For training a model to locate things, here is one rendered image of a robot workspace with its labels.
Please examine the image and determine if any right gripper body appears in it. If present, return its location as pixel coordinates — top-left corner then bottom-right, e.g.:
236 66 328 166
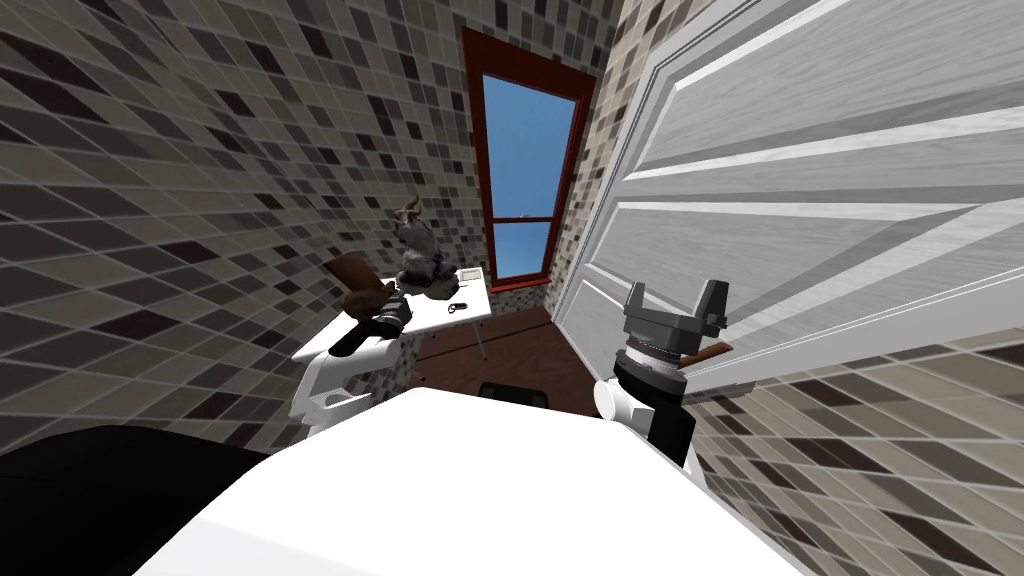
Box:
620 307 712 359

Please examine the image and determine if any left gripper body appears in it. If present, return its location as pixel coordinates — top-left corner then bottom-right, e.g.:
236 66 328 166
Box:
368 294 415 340

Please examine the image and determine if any white table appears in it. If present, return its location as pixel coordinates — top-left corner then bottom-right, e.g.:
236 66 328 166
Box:
291 195 494 368

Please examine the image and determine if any white panelled door leaf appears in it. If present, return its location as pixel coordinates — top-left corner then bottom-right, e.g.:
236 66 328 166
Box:
551 0 1024 395

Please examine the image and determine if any red framed window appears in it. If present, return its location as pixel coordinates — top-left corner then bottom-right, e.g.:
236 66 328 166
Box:
461 26 598 293

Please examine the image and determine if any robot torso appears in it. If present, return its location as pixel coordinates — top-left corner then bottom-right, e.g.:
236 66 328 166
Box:
134 382 803 576

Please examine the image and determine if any brown door handle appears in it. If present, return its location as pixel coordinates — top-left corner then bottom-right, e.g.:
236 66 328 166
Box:
679 341 734 370

